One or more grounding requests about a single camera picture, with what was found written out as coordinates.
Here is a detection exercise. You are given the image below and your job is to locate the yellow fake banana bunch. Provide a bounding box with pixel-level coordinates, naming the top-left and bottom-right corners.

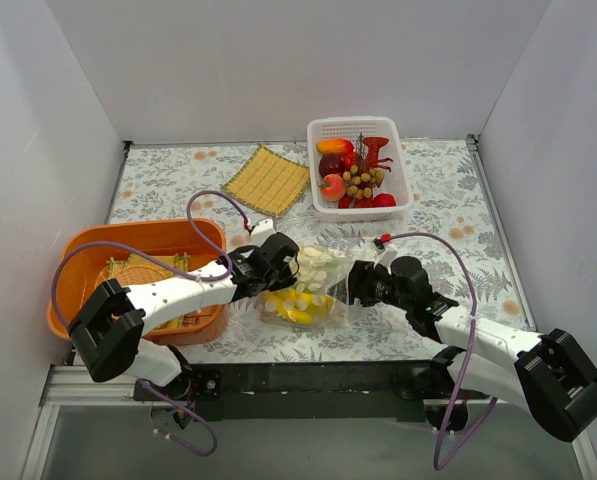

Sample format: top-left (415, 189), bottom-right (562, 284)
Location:
top-left (262, 289), bottom-right (334, 325)

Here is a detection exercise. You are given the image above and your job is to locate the clear polka dot zip bag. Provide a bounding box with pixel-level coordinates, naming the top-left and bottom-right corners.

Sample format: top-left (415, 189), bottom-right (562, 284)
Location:
top-left (259, 245), bottom-right (377, 328)

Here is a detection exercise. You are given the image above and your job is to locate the fake peach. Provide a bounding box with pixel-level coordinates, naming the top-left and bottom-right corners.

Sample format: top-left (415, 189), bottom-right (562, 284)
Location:
top-left (319, 173), bottom-right (347, 202)

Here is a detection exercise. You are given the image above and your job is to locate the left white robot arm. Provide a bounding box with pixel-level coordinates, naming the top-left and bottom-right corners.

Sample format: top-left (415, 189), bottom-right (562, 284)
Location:
top-left (68, 233), bottom-right (299, 400)

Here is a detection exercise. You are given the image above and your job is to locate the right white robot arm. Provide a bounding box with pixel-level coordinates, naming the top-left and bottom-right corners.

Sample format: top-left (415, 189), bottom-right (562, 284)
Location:
top-left (347, 256), bottom-right (597, 442)

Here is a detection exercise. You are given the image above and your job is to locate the red fake strawberry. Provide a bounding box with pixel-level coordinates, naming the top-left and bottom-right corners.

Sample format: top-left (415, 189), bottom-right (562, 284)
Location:
top-left (372, 193), bottom-right (397, 208)

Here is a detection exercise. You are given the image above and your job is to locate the red fake lobster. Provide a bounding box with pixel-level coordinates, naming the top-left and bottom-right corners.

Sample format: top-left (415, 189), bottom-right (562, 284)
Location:
top-left (338, 137), bottom-right (397, 209)

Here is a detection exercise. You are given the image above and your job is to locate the dark red fake apple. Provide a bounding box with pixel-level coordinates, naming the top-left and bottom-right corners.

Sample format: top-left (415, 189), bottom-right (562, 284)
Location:
top-left (318, 154), bottom-right (345, 178)

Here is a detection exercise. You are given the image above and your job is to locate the red fake pepper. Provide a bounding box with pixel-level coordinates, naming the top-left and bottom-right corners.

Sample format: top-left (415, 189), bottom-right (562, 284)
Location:
top-left (343, 152), bottom-right (358, 173)

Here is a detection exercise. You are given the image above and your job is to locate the fake orange mango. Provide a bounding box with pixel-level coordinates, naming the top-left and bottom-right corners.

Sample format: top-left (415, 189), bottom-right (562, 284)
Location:
top-left (316, 138), bottom-right (355, 157)

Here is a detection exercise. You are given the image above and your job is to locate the yellow woven mat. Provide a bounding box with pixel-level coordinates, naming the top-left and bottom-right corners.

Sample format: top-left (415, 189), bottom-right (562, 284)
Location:
top-left (223, 144), bottom-right (310, 218)

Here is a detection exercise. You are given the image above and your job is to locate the bamboo mat in tub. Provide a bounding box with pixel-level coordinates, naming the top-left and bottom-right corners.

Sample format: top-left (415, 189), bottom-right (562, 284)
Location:
top-left (105, 252), bottom-right (214, 331)

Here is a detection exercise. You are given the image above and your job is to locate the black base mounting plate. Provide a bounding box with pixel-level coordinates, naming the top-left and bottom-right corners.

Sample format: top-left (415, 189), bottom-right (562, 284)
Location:
top-left (132, 362), bottom-right (472, 431)

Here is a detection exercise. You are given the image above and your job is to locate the white plastic basket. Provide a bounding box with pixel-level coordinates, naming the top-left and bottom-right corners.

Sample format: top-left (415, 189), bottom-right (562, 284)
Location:
top-left (307, 116), bottom-right (413, 223)

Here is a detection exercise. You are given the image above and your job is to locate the round woven orange basket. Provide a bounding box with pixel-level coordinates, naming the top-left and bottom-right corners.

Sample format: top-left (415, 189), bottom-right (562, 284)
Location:
top-left (95, 264), bottom-right (173, 287)

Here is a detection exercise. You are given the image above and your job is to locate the orange plastic tub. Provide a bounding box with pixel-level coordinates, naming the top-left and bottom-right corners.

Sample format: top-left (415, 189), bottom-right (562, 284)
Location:
top-left (46, 217), bottom-right (229, 346)

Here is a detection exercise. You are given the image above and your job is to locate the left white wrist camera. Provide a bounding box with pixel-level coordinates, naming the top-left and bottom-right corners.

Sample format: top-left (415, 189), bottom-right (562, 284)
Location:
top-left (249, 218), bottom-right (276, 247)

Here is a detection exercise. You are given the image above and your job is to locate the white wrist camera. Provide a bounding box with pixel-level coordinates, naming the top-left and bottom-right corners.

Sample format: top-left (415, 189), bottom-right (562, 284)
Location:
top-left (372, 234), bottom-right (397, 269)
top-left (249, 218), bottom-right (276, 247)

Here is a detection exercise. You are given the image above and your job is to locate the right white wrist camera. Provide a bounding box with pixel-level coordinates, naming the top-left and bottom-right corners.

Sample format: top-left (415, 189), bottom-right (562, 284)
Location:
top-left (372, 234), bottom-right (397, 269)

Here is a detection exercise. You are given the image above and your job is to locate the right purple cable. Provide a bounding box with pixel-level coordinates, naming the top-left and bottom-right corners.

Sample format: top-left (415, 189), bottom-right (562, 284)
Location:
top-left (382, 232), bottom-right (499, 471)

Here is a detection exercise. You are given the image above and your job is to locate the aluminium frame rail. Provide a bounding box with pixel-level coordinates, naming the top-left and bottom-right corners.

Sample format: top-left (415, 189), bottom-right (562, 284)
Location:
top-left (40, 363), bottom-right (144, 407)

